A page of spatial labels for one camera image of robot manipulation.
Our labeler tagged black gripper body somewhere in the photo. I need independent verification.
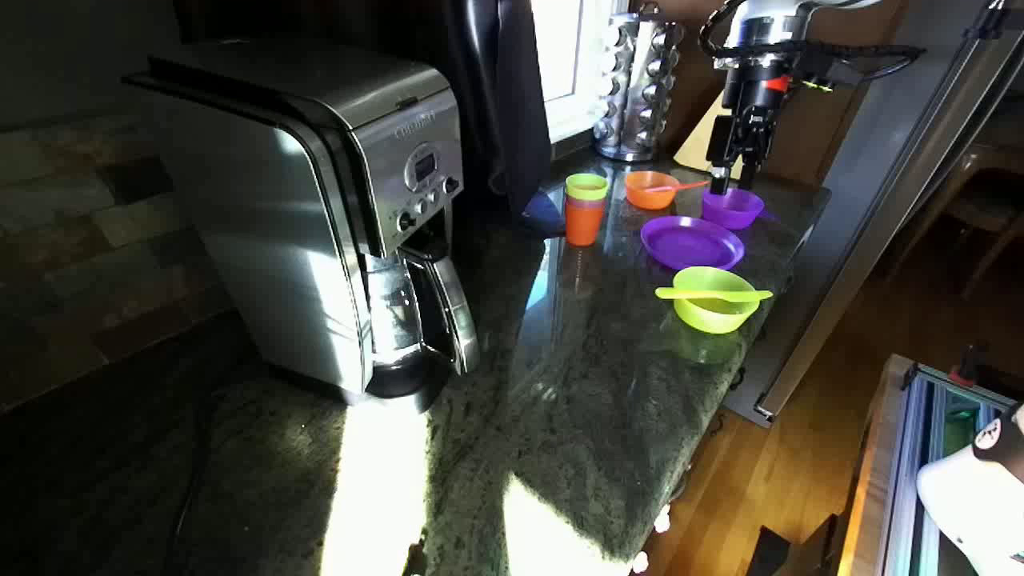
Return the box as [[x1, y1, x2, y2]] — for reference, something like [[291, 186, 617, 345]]
[[709, 16, 802, 149]]

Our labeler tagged green plastic cup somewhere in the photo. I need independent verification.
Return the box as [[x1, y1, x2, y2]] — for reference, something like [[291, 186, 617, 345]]
[[563, 169, 615, 207]]

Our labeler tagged wooden knife block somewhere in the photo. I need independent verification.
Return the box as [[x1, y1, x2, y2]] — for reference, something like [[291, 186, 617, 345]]
[[673, 89, 748, 179]]

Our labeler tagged purple plastic bowl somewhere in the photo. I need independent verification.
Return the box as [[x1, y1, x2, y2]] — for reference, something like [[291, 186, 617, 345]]
[[698, 186, 766, 232]]

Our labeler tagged orange plastic bowl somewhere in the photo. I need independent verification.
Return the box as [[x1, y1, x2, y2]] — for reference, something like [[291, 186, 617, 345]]
[[621, 169, 683, 214]]

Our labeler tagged purple plastic plate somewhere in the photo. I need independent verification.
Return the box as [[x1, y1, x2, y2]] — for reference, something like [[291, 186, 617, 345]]
[[635, 214, 748, 274]]

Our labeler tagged green plastic bowl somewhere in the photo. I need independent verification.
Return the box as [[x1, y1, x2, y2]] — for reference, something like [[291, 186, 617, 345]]
[[669, 264, 764, 336]]

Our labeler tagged orange plastic cup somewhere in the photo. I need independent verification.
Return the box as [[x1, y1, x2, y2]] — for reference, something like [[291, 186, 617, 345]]
[[563, 195, 606, 248]]

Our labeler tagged stainless steel refrigerator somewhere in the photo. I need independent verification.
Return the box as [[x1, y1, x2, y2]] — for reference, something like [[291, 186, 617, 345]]
[[723, 0, 1024, 427]]

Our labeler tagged blue plastic funnel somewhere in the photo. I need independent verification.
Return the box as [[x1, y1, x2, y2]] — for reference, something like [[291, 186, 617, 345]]
[[519, 189, 569, 236]]

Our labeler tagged dark curtain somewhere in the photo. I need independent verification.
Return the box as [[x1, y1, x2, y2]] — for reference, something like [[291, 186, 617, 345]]
[[436, 0, 556, 207]]

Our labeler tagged metal framed cart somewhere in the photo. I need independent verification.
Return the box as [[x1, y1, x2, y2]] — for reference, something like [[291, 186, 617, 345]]
[[836, 353, 1024, 576]]

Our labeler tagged white and black cap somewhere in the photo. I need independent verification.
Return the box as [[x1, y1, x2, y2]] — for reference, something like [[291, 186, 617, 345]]
[[915, 404, 1024, 576]]

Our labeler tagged stainless steel coffee maker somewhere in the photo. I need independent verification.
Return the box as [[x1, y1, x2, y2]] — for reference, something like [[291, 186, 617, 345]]
[[121, 34, 484, 407]]

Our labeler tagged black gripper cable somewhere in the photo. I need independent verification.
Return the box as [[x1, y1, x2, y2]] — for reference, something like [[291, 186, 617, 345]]
[[698, 0, 752, 63]]

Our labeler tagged window with white frame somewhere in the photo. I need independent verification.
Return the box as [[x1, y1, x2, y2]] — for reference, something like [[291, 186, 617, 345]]
[[526, 0, 632, 147]]

